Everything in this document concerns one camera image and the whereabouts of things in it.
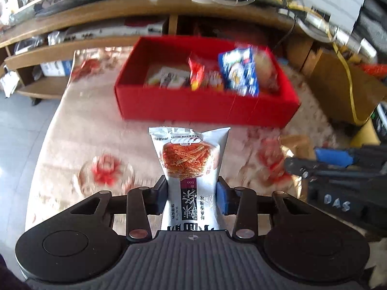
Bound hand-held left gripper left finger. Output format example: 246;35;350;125
69;176;169;243

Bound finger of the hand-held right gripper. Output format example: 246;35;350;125
283;156;387;185
314;145;387;168

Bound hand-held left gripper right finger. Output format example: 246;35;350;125
216;176;310;243

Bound white noodle snack packet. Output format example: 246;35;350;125
148;126;232;233

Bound red cardboard box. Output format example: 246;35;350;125
114;36;301;129

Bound bun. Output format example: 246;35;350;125
253;51;281;95

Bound blue snack packet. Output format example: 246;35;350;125
218;46;260;97

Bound black and white snack packet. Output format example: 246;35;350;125
147;67;189;89

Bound red snack packet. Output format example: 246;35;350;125
188;55;227;92

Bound yellow plastic object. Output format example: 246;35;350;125
351;118;382;148

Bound red plastic bag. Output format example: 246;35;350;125
361;63;387;82

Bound white power strip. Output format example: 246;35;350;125
302;15;378;61

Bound blue and white box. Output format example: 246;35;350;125
39;60;74;77

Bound silver set-top device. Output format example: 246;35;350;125
65;24;165;41

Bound loose white papers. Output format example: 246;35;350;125
0;69;20;97

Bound clear plastic bag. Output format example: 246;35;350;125
48;32;65;46

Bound wooden television stand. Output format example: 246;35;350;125
0;0;378;106

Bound clear plastic container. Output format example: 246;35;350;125
14;36;46;55

